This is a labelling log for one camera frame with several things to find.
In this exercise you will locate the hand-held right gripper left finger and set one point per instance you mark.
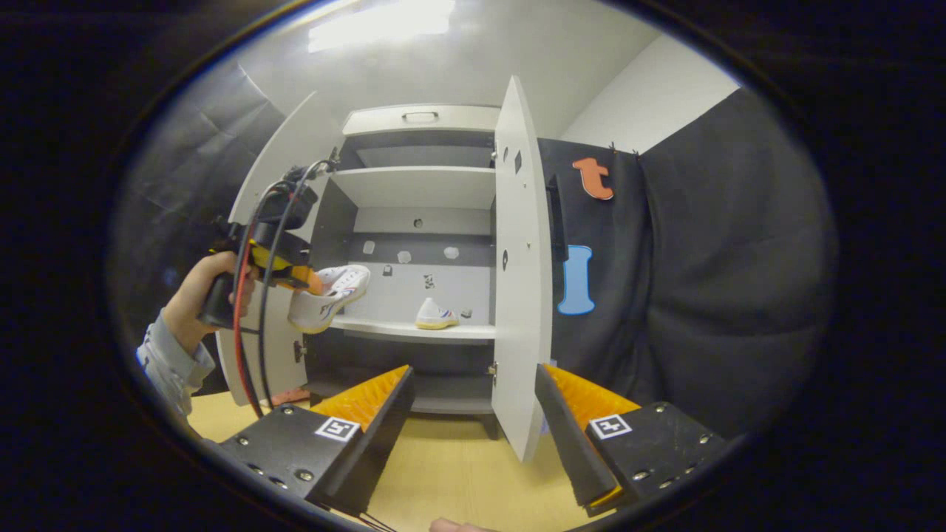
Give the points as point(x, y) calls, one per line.
point(380, 451)

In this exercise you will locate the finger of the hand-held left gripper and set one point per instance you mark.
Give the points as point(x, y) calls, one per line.
point(295, 275)

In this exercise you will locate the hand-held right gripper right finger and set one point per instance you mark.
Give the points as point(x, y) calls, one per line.
point(573, 451)

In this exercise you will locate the white canvas shoe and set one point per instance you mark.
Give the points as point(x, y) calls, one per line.
point(434, 318)
point(325, 303)

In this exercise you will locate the white cabinet door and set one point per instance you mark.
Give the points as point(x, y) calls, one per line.
point(521, 332)
point(295, 140)

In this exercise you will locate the white shoe cabinet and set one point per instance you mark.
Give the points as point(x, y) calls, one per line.
point(414, 185)

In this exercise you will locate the pink flat object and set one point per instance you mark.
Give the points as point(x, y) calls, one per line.
point(290, 397)

